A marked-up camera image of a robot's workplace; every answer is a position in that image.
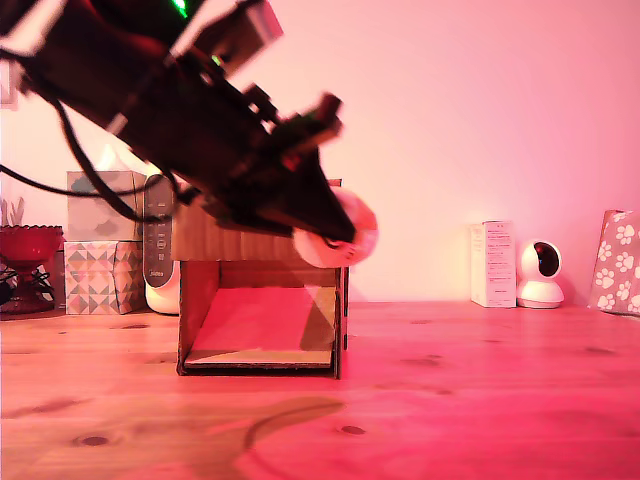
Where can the orange and white footbag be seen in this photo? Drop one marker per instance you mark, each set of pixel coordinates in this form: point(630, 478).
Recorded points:
point(315, 252)

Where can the paw print bag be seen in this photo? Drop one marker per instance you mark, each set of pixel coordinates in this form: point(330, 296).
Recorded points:
point(617, 265)

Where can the cloud print tissue box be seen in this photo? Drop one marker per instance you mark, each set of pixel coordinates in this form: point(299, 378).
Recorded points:
point(85, 215)

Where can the white wall switch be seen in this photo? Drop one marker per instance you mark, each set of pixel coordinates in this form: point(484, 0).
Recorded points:
point(6, 99)

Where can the triangle pattern tissue box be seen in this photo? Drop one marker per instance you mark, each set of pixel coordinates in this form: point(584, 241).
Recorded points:
point(100, 280)

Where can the white printed carton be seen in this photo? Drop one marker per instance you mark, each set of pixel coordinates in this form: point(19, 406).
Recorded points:
point(495, 265)

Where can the white appliance with dark panel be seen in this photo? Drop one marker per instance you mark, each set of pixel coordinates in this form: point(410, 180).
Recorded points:
point(160, 260)

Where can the white tissue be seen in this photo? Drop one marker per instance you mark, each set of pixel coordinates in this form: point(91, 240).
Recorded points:
point(107, 156)

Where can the cardboard dice tower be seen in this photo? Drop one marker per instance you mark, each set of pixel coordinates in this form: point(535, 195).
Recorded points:
point(260, 310)

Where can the small white round camera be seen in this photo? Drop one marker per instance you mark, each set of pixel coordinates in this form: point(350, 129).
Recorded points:
point(540, 295)

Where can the pale grey camera box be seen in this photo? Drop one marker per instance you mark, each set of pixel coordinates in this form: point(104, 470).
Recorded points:
point(250, 30)

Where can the dried plant sprigs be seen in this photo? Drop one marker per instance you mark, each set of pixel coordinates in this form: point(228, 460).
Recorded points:
point(12, 212)

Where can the red glass footed bowl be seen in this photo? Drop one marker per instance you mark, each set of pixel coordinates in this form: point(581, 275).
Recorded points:
point(30, 245)

